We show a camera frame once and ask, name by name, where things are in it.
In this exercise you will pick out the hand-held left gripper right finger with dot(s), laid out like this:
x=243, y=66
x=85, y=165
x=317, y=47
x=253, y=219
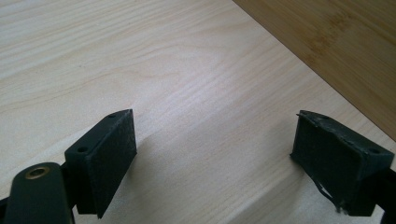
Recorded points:
x=336, y=161

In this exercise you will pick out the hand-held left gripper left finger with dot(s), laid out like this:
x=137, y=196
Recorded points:
x=102, y=161

